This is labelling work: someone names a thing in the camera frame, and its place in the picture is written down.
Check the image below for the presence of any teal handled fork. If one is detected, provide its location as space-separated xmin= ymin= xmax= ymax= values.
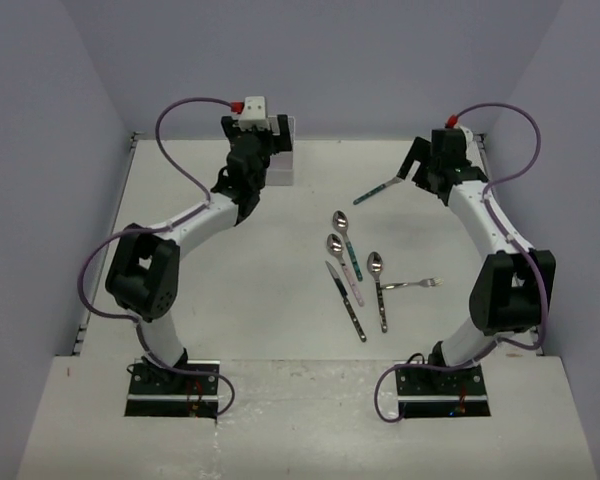
xmin=352 ymin=177 xmax=402 ymax=205

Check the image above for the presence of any dark dotted handled spoon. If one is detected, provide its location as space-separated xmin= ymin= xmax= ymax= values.
xmin=367 ymin=251 xmax=388 ymax=333

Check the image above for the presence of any all-metal silver fork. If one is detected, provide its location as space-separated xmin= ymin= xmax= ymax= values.
xmin=381 ymin=277 xmax=443 ymax=290

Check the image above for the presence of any dark dotted handled knife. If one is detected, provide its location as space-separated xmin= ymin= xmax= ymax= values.
xmin=325 ymin=261 xmax=367 ymax=343

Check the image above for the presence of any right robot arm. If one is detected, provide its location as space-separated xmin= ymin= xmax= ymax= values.
xmin=399 ymin=108 xmax=556 ymax=393

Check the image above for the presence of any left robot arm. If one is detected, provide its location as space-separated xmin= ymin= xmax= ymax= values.
xmin=105 ymin=114 xmax=294 ymax=393

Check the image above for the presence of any white three-compartment utensil holder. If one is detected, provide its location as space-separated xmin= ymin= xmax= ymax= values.
xmin=266 ymin=116 xmax=296 ymax=186

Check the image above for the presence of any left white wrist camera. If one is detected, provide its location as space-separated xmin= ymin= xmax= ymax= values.
xmin=230 ymin=96 xmax=270 ymax=131

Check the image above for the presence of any teal handled spoon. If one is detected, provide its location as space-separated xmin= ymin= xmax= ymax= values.
xmin=332 ymin=210 xmax=363 ymax=281

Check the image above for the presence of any pink handled spoon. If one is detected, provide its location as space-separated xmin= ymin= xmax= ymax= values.
xmin=326 ymin=233 xmax=365 ymax=307

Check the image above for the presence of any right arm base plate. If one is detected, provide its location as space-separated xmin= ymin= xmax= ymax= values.
xmin=395 ymin=365 xmax=491 ymax=419

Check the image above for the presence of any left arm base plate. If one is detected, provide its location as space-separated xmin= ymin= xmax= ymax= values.
xmin=124 ymin=359 xmax=220 ymax=419

